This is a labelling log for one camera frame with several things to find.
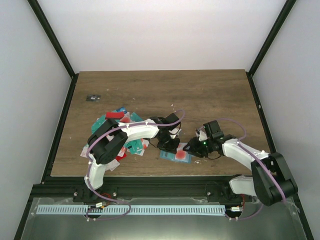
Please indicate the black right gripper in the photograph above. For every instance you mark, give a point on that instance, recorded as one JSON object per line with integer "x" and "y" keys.
{"x": 194, "y": 148}

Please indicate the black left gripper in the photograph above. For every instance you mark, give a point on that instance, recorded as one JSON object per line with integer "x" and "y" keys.
{"x": 172, "y": 148}

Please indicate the blue card holder wallet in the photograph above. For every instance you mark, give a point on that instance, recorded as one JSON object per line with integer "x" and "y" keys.
{"x": 170, "y": 156}

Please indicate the red white circle card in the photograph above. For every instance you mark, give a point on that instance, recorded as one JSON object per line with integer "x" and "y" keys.
{"x": 182, "y": 156}

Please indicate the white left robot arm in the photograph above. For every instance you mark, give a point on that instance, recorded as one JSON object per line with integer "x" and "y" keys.
{"x": 106, "y": 142}

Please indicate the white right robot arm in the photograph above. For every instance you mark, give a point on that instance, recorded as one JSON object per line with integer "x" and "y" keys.
{"x": 271, "y": 180}

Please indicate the red card on pile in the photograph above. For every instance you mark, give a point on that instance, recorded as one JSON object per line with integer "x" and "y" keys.
{"x": 114, "y": 115}

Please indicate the black VIP card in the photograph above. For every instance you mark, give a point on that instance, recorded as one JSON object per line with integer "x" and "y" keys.
{"x": 93, "y": 98}

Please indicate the metal front plate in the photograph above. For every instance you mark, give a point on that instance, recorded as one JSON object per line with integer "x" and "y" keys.
{"x": 257, "y": 222}

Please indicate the light blue slotted strip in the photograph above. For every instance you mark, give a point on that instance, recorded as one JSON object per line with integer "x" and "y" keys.
{"x": 139, "y": 210}

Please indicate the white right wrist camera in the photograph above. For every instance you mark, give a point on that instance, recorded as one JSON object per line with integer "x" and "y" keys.
{"x": 201, "y": 134}

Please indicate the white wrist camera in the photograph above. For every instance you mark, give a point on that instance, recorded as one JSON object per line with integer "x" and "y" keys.
{"x": 201, "y": 134}
{"x": 176, "y": 131}

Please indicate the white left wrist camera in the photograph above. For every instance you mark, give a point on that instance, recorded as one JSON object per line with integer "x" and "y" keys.
{"x": 176, "y": 131}

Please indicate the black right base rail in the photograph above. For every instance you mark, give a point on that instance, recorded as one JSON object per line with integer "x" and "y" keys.
{"x": 261, "y": 114}

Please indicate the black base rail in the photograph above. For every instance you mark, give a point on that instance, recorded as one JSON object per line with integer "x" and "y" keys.
{"x": 59, "y": 130}
{"x": 261, "y": 114}

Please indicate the black front mounting rail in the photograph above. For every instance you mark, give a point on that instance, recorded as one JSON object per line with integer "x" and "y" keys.
{"x": 211, "y": 188}

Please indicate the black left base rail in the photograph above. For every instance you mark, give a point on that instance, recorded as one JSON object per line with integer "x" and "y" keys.
{"x": 59, "y": 130}

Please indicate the black right frame post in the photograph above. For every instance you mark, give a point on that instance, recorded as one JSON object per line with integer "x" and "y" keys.
{"x": 280, "y": 20}

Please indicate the black frame post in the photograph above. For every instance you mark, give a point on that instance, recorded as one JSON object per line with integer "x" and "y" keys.
{"x": 41, "y": 17}
{"x": 280, "y": 20}

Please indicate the black left frame post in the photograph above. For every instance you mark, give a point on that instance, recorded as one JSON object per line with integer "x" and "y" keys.
{"x": 41, "y": 17}

